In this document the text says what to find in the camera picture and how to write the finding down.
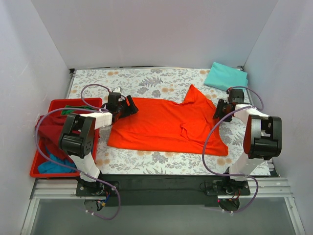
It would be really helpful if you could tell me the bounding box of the orange t shirt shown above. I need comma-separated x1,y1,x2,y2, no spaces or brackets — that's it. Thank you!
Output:
107,85,228,156

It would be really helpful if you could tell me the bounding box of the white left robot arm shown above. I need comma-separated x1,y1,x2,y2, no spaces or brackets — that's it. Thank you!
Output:
59,92,138,196

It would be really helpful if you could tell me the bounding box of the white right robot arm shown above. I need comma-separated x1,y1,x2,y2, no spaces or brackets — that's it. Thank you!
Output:
213,86,282,195

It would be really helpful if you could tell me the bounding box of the folded teal t shirt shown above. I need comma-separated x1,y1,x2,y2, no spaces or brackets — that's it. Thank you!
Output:
204,62,248,91

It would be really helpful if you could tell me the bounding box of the floral patterned table mat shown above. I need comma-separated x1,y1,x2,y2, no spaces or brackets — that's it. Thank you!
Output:
68,68,246,175

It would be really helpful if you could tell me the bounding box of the green t shirt in bin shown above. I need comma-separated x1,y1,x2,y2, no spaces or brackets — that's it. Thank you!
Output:
61,105,92,115

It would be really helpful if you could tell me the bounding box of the red plastic bin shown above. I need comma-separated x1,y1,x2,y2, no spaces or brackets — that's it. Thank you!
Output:
29,98,103,179

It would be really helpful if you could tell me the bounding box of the dark red t shirt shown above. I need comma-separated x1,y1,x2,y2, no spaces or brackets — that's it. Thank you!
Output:
38,115,73,162

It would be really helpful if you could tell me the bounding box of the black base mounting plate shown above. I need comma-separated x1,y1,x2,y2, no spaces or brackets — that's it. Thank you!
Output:
76,174,250,207

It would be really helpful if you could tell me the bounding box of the blue t shirt in bin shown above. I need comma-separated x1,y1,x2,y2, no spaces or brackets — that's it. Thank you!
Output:
37,154,77,174

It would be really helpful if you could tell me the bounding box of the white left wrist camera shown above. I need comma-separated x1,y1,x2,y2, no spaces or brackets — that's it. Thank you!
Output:
112,87,122,93

